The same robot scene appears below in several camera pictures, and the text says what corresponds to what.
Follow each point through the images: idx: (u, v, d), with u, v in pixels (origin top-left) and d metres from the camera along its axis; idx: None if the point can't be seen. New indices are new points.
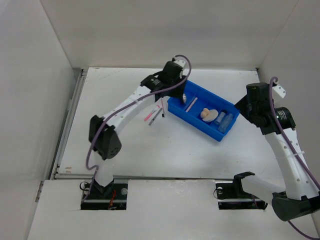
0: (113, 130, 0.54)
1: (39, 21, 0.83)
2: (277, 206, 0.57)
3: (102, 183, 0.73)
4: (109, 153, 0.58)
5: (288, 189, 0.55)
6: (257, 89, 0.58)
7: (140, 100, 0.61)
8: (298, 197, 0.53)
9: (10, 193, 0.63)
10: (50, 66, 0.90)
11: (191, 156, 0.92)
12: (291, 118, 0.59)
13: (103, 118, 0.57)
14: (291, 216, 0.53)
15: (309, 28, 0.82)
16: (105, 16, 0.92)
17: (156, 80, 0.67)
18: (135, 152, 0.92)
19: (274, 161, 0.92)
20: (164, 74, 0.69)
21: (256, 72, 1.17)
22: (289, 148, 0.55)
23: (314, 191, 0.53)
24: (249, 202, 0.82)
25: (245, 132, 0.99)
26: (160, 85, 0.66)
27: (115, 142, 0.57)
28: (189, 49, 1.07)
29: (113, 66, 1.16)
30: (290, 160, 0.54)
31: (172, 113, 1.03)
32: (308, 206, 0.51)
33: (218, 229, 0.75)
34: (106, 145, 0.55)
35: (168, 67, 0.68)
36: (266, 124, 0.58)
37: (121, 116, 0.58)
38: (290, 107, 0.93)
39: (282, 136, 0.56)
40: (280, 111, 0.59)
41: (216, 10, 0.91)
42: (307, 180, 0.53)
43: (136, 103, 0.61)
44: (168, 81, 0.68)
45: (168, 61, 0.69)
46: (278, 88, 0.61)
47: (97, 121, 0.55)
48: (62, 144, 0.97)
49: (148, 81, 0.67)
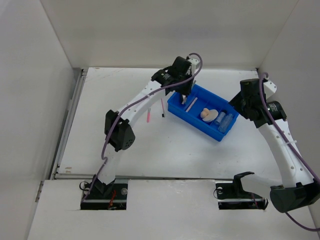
0: (127, 124, 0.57)
1: (39, 21, 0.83)
2: (274, 198, 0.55)
3: (104, 180, 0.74)
4: (124, 145, 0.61)
5: (284, 178, 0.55)
6: (249, 84, 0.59)
7: (152, 94, 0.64)
8: (294, 184, 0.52)
9: (11, 192, 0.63)
10: (50, 66, 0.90)
11: (190, 156, 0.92)
12: (282, 110, 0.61)
13: (117, 113, 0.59)
14: (287, 205, 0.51)
15: (310, 28, 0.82)
16: (105, 16, 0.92)
17: (166, 74, 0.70)
18: (135, 152, 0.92)
19: (273, 161, 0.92)
20: (173, 69, 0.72)
21: (256, 72, 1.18)
22: (282, 137, 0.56)
23: (309, 178, 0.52)
24: (249, 202, 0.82)
25: (245, 131, 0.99)
26: (171, 79, 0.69)
27: (129, 136, 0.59)
28: (190, 49, 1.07)
29: (113, 66, 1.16)
30: (283, 149, 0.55)
31: (172, 113, 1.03)
32: (303, 193, 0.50)
33: (218, 229, 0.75)
34: (120, 137, 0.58)
35: (177, 62, 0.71)
36: (259, 117, 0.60)
37: (134, 110, 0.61)
38: (291, 106, 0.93)
39: (274, 126, 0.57)
40: (271, 104, 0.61)
41: (217, 10, 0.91)
42: (301, 167, 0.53)
43: (148, 98, 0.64)
44: (179, 77, 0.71)
45: (179, 57, 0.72)
46: (269, 84, 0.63)
47: (113, 115, 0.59)
48: (62, 144, 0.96)
49: (157, 76, 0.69)
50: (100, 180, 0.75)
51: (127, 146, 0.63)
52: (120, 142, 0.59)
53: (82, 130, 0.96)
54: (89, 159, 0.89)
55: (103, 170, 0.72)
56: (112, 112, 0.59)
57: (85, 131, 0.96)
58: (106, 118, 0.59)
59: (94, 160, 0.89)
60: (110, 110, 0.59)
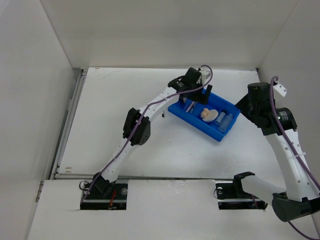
0: (148, 121, 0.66)
1: (38, 21, 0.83)
2: (277, 207, 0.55)
3: (108, 177, 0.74)
4: (141, 141, 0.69)
5: (288, 190, 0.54)
6: (258, 89, 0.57)
7: (168, 98, 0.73)
8: (299, 198, 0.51)
9: (11, 192, 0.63)
10: (50, 66, 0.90)
11: (191, 156, 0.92)
12: (293, 119, 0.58)
13: (139, 112, 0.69)
14: (289, 216, 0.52)
15: (310, 28, 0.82)
16: (105, 16, 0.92)
17: (180, 83, 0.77)
18: (135, 152, 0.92)
19: (273, 161, 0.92)
20: (185, 78, 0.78)
21: (256, 72, 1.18)
22: (291, 150, 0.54)
23: (315, 193, 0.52)
24: (249, 202, 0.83)
25: (245, 132, 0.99)
26: (184, 88, 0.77)
27: (147, 132, 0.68)
28: (190, 49, 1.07)
29: (113, 66, 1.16)
30: (291, 161, 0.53)
31: (172, 113, 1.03)
32: (308, 208, 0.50)
33: (218, 229, 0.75)
34: (140, 132, 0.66)
35: (190, 72, 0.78)
36: (268, 125, 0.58)
37: (153, 109, 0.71)
38: (291, 106, 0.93)
39: (283, 137, 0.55)
40: (282, 112, 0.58)
41: (216, 10, 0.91)
42: (308, 181, 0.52)
43: (165, 100, 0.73)
44: (190, 86, 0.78)
45: (191, 68, 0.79)
46: (279, 87, 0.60)
47: (134, 112, 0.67)
48: (62, 144, 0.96)
49: (173, 82, 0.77)
50: (104, 177, 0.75)
51: (142, 143, 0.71)
52: (139, 138, 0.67)
53: (82, 130, 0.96)
54: (89, 159, 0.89)
55: (110, 166, 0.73)
56: (133, 111, 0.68)
57: (85, 131, 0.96)
58: (128, 115, 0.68)
59: (93, 160, 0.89)
60: (133, 108, 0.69)
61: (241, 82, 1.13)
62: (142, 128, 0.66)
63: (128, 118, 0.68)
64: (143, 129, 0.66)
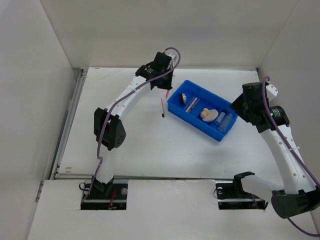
0: (119, 121, 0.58)
1: (38, 21, 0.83)
2: (276, 204, 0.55)
3: (104, 180, 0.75)
4: (116, 143, 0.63)
5: (285, 184, 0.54)
6: (252, 89, 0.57)
7: (138, 89, 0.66)
8: (296, 191, 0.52)
9: (11, 192, 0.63)
10: (50, 66, 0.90)
11: (190, 156, 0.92)
12: (285, 116, 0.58)
13: (106, 111, 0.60)
14: (289, 212, 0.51)
15: (310, 28, 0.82)
16: (104, 16, 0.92)
17: (149, 69, 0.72)
18: (135, 152, 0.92)
19: (273, 161, 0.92)
20: (155, 63, 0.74)
21: (256, 72, 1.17)
22: (285, 143, 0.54)
23: (312, 185, 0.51)
24: (249, 202, 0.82)
25: (245, 131, 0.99)
26: (154, 73, 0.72)
27: (121, 132, 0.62)
28: (189, 49, 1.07)
29: (113, 66, 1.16)
30: (286, 155, 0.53)
31: (172, 113, 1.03)
32: (306, 201, 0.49)
33: (218, 229, 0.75)
34: (112, 135, 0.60)
35: (159, 57, 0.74)
36: (261, 122, 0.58)
37: (123, 105, 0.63)
38: (291, 106, 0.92)
39: (277, 132, 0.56)
40: (274, 109, 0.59)
41: (216, 10, 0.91)
42: (304, 174, 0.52)
43: (134, 93, 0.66)
44: (161, 70, 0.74)
45: (159, 52, 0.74)
46: (271, 87, 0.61)
47: (101, 114, 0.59)
48: (62, 143, 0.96)
49: (141, 71, 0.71)
50: (99, 181, 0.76)
51: (119, 144, 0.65)
52: (112, 141, 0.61)
53: (81, 130, 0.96)
54: (89, 159, 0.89)
55: (100, 170, 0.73)
56: (100, 112, 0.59)
57: (85, 131, 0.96)
58: (95, 118, 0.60)
59: (93, 160, 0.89)
60: (99, 108, 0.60)
61: (241, 82, 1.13)
62: (113, 130, 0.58)
63: (96, 120, 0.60)
64: (114, 131, 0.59)
